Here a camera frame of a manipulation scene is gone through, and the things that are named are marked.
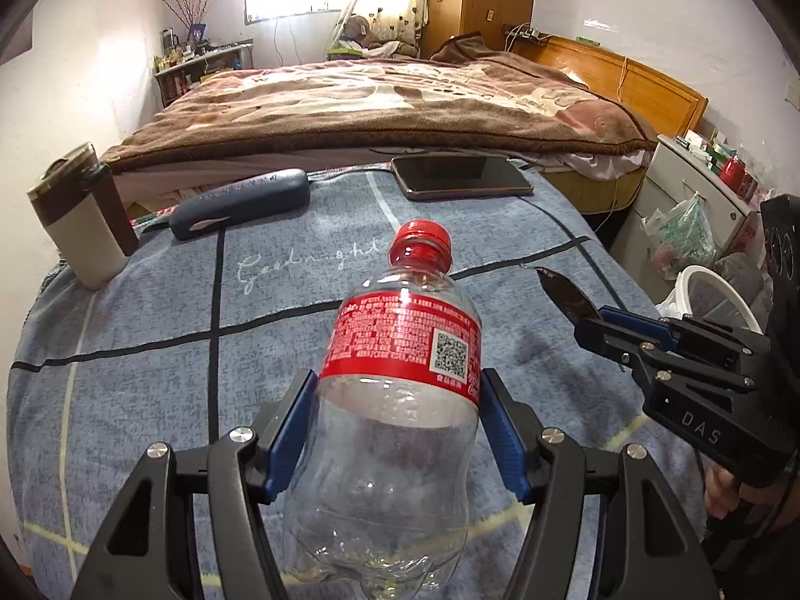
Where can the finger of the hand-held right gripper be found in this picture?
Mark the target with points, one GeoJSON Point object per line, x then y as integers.
{"type": "Point", "coordinates": [637, 320]}
{"type": "Point", "coordinates": [600, 337]}

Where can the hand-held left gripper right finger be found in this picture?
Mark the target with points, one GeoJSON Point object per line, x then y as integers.
{"type": "Point", "coordinates": [507, 437]}

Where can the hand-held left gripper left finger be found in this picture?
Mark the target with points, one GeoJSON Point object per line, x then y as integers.
{"type": "Point", "coordinates": [289, 431]}

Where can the dark wrapper scrap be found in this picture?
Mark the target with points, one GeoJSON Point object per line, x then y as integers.
{"type": "Point", "coordinates": [565, 294]}

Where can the white round trash bin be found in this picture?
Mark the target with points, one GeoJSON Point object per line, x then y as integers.
{"type": "Point", "coordinates": [687, 275]}

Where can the clear bottle with red cap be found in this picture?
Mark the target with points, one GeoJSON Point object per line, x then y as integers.
{"type": "Point", "coordinates": [387, 450]}

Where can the person's right hand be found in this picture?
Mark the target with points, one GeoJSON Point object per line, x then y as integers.
{"type": "Point", "coordinates": [719, 490]}

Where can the translucent bin liner bag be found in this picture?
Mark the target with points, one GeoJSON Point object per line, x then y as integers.
{"type": "Point", "coordinates": [719, 300]}

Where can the green printed plastic bag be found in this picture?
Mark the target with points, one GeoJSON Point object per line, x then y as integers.
{"type": "Point", "coordinates": [684, 231]}

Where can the blue checked table blanket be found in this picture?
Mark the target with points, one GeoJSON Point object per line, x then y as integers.
{"type": "Point", "coordinates": [156, 387]}

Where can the white nightstand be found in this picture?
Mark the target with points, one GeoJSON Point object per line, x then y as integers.
{"type": "Point", "coordinates": [672, 169]}

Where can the pile of small boxes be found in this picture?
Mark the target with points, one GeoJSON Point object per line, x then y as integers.
{"type": "Point", "coordinates": [719, 150]}

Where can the wooden bed headboard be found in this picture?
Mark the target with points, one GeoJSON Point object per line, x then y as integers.
{"type": "Point", "coordinates": [650, 87]}

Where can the dark blue glasses case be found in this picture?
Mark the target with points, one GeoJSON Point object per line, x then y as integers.
{"type": "Point", "coordinates": [244, 197]}

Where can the brown and white thermos mug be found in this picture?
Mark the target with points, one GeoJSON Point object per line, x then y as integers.
{"type": "Point", "coordinates": [81, 231]}

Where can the white power strip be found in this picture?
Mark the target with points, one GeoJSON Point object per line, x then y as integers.
{"type": "Point", "coordinates": [525, 33]}

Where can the bed with brown blanket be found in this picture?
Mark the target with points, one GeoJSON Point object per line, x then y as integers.
{"type": "Point", "coordinates": [375, 100]}

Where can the cluttered side desk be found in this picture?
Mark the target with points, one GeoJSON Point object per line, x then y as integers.
{"type": "Point", "coordinates": [206, 62]}

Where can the brown teddy bear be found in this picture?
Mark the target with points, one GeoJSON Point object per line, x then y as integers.
{"type": "Point", "coordinates": [359, 28]}

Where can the vase of dry branches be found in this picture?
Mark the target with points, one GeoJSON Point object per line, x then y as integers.
{"type": "Point", "coordinates": [190, 6]}

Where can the small photo frame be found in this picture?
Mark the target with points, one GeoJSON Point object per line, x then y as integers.
{"type": "Point", "coordinates": [197, 32]}

